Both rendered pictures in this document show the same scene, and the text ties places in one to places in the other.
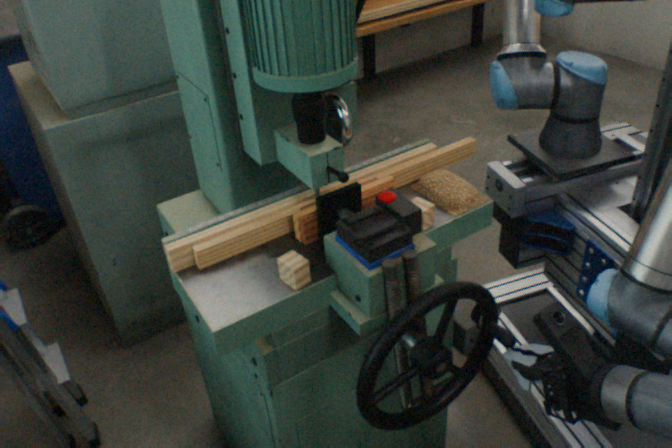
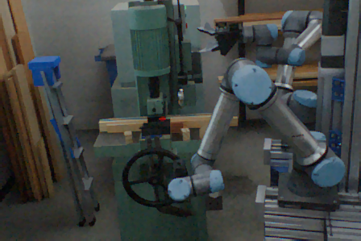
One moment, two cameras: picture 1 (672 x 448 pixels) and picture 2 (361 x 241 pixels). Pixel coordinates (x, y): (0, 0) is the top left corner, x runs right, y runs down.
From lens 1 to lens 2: 1.31 m
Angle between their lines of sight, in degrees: 32
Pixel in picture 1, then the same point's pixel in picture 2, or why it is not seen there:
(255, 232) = (129, 126)
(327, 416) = (139, 208)
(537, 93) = not seen: hidden behind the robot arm
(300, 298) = (126, 147)
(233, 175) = (141, 110)
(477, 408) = not seen: outside the picture
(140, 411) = (114, 221)
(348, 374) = (148, 192)
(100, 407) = (101, 214)
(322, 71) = (147, 70)
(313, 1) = (143, 47)
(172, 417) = not seen: hidden behind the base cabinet
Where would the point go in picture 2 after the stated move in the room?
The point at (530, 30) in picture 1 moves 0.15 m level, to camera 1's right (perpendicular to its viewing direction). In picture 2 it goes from (284, 76) to (314, 80)
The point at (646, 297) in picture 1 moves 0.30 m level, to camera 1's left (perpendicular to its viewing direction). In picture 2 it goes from (197, 158) to (133, 145)
